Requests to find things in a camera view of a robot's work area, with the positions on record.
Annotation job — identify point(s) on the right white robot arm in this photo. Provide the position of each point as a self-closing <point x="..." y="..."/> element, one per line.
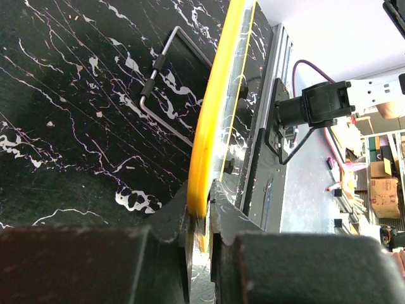
<point x="321" y="104"/>

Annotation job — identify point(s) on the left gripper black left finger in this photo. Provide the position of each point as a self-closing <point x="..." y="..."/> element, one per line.
<point x="146" y="263"/>

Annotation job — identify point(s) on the brown cardboard box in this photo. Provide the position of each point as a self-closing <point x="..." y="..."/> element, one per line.
<point x="384" y="198"/>

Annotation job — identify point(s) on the white whiteboard with orange frame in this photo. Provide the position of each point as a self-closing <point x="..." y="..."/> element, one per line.
<point x="216" y="117"/>

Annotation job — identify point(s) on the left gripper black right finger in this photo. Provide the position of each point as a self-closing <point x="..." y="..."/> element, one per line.
<point x="249" y="265"/>

